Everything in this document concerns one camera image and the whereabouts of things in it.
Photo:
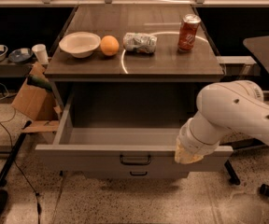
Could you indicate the white paper bowl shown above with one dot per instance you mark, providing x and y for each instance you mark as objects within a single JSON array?
[{"x": 80, "y": 44}]

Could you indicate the brown cardboard box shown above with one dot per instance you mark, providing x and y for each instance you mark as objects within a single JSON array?
[{"x": 37, "y": 104}]

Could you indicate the black pole on floor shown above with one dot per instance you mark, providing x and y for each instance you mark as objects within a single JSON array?
[{"x": 11, "y": 159}]

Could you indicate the black stand leg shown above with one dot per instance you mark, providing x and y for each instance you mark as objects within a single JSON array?
[{"x": 240, "y": 145}]

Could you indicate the grey drawer cabinet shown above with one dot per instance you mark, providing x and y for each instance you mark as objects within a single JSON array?
[{"x": 149, "y": 83}]

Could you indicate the blue bowl right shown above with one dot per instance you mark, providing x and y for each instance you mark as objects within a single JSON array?
[{"x": 21, "y": 56}]

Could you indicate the grey top drawer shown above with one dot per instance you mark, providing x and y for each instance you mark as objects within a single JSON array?
[{"x": 130, "y": 132}]

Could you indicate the orange fruit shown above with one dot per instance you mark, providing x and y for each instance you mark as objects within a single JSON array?
[{"x": 109, "y": 45}]

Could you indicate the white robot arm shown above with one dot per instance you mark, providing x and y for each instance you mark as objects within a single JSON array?
[{"x": 222, "y": 108}]

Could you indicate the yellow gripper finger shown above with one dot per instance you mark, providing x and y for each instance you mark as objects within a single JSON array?
[{"x": 183, "y": 156}]

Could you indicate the white paper cup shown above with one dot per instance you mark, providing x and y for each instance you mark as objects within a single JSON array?
[{"x": 41, "y": 54}]

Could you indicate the grey drawer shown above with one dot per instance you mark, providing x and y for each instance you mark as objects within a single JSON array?
[
  {"x": 130, "y": 132},
  {"x": 136, "y": 175}
]

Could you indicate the grey bottom drawer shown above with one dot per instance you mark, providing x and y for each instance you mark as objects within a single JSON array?
[{"x": 136, "y": 175}]

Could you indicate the green bottle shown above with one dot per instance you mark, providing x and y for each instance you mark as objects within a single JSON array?
[{"x": 38, "y": 82}]

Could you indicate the red soda can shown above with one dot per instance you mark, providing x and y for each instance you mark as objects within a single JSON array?
[{"x": 187, "y": 32}]

